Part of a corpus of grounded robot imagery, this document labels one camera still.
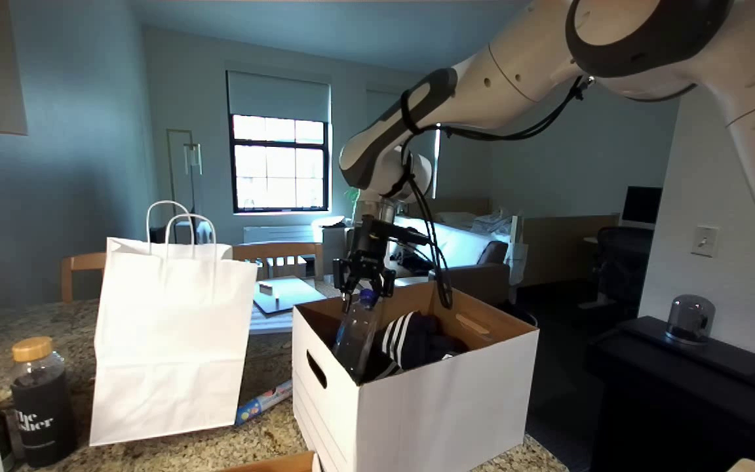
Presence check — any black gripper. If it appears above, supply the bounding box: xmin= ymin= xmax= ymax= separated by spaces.
xmin=333 ymin=226 xmax=400 ymax=306

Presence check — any white cardboard storage box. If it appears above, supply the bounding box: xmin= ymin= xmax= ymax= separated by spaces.
xmin=292 ymin=283 xmax=543 ymax=472

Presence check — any grey waste bin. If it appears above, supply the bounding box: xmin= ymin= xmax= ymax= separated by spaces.
xmin=322 ymin=220 xmax=351 ymax=279

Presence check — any black white striped sandal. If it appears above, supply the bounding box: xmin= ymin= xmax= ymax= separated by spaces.
xmin=380 ymin=310 xmax=425 ymax=374

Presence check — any light blue folder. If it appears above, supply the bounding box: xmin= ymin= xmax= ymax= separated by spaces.
xmin=253 ymin=276 xmax=329 ymax=318

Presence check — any wooden chair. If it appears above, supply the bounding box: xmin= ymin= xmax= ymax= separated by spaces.
xmin=60 ymin=250 xmax=111 ymax=304
xmin=231 ymin=241 xmax=329 ymax=283

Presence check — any white radiator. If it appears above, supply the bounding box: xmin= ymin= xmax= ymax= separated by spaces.
xmin=242 ymin=224 xmax=329 ymax=246

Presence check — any black framed window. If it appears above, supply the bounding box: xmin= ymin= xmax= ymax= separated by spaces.
xmin=229 ymin=112 xmax=332 ymax=215

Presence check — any wooden cutting board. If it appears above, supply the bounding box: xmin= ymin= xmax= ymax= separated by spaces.
xmin=219 ymin=451 xmax=320 ymax=472

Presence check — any white roller blind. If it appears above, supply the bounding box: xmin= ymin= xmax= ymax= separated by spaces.
xmin=225 ymin=72 xmax=333 ymax=125

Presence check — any black office chair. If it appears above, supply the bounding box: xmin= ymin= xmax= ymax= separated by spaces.
xmin=592 ymin=224 xmax=657 ymax=322

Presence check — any dark monitor screen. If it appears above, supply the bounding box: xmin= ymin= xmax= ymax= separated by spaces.
xmin=623 ymin=184 xmax=666 ymax=229

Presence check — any glass dome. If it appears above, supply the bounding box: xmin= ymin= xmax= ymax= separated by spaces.
xmin=664 ymin=293 xmax=720 ymax=347

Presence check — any black low cabinet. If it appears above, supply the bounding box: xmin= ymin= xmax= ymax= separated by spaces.
xmin=586 ymin=315 xmax=755 ymax=472

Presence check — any dark jar with wooden lid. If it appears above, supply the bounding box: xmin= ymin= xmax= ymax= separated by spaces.
xmin=5 ymin=336 xmax=75 ymax=470

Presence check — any white paper bag with handles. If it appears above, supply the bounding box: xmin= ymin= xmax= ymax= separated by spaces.
xmin=88 ymin=196 xmax=261 ymax=448

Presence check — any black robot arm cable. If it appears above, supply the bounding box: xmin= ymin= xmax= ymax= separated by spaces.
xmin=400 ymin=74 xmax=596 ymax=310

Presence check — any thin metal frame stand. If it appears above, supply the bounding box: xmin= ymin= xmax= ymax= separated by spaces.
xmin=165 ymin=129 xmax=207 ymax=233

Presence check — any white wall outlet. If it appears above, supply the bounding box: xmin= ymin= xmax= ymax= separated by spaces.
xmin=691 ymin=224 xmax=721 ymax=260

